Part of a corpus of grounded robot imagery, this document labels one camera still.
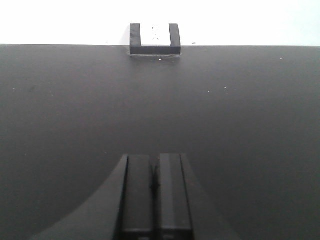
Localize white wall outlet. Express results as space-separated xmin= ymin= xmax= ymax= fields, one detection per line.
xmin=140 ymin=22 xmax=171 ymax=47

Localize black U-shaped bracket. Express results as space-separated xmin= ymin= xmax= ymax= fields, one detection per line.
xmin=129 ymin=23 xmax=181 ymax=56

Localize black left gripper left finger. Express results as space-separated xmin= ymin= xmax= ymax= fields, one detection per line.
xmin=32 ymin=155 xmax=154 ymax=240

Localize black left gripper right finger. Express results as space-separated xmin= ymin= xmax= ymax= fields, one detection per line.
xmin=156 ymin=153 xmax=228 ymax=240

